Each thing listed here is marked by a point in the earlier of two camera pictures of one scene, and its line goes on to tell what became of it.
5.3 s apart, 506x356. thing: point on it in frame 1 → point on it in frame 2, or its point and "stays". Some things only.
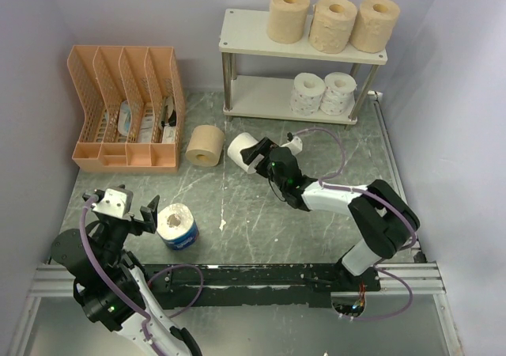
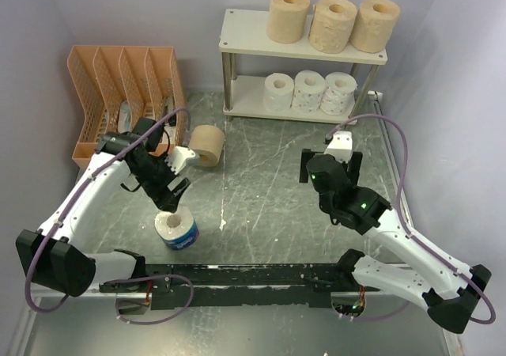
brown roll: x=287 y=15 stays
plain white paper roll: x=237 y=143 → x=278 y=92
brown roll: x=375 y=24 stays
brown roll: x=333 y=21 stays
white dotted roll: x=337 y=97 stays
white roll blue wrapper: x=176 y=226 stays
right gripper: x=263 y=147 → x=353 y=166
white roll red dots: x=306 y=94 stays
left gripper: x=149 y=214 → x=161 y=194
